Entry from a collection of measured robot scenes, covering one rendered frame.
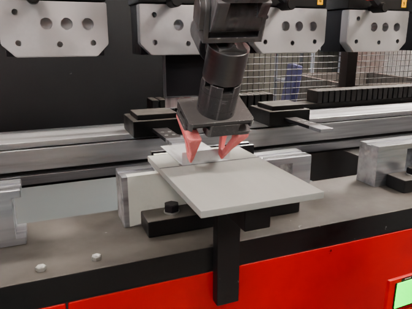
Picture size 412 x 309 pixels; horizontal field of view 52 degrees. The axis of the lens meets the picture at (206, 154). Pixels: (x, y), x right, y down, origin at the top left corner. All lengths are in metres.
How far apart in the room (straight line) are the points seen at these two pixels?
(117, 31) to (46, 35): 0.58
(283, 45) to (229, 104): 0.23
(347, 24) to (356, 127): 0.49
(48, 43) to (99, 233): 0.32
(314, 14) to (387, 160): 0.39
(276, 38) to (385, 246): 0.46
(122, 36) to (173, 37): 0.55
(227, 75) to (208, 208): 0.18
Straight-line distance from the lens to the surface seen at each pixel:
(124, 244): 0.72
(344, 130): 1.27
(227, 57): 0.55
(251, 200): 0.55
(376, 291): 0.97
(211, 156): 0.70
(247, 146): 0.82
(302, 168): 0.88
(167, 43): 0.70
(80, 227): 0.79
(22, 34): 0.67
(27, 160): 0.99
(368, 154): 1.02
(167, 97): 0.75
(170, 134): 0.88
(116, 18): 1.24
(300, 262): 0.80
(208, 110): 0.60
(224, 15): 0.52
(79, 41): 0.67
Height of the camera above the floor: 1.20
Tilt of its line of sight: 16 degrees down
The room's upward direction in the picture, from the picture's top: straight up
